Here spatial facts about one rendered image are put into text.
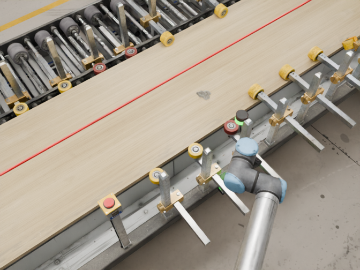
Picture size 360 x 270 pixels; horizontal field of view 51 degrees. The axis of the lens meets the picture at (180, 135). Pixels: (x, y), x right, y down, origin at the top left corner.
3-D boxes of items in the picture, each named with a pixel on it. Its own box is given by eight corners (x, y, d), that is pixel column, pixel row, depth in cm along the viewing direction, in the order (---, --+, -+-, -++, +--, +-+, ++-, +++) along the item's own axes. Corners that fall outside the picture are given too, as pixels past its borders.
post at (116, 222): (132, 244, 191) (119, 211, 153) (124, 250, 189) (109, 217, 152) (127, 237, 193) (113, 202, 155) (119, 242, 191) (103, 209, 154)
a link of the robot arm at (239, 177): (251, 189, 139) (260, 162, 146) (222, 178, 142) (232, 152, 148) (248, 199, 147) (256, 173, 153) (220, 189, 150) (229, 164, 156)
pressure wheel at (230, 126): (239, 137, 214) (241, 126, 205) (228, 144, 212) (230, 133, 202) (230, 128, 218) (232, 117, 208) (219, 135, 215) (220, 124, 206)
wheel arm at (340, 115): (354, 126, 202) (357, 122, 199) (350, 129, 201) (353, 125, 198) (287, 71, 224) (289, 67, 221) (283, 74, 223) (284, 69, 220)
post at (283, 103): (270, 149, 229) (289, 100, 189) (267, 151, 228) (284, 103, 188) (267, 145, 231) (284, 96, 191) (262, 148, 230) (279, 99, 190)
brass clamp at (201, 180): (221, 174, 199) (222, 169, 195) (201, 188, 195) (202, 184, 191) (214, 166, 202) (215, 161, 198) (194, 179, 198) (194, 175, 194)
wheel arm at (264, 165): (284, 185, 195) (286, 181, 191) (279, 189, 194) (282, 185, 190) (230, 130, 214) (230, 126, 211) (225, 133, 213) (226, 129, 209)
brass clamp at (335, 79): (351, 75, 223) (354, 69, 219) (336, 86, 219) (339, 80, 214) (343, 69, 226) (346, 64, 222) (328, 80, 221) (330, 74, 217)
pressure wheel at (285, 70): (293, 67, 217) (284, 77, 218) (295, 72, 224) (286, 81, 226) (286, 61, 220) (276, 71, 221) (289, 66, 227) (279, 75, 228)
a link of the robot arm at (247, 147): (232, 151, 147) (239, 131, 152) (229, 166, 158) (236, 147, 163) (255, 158, 145) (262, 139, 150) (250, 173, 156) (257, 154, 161)
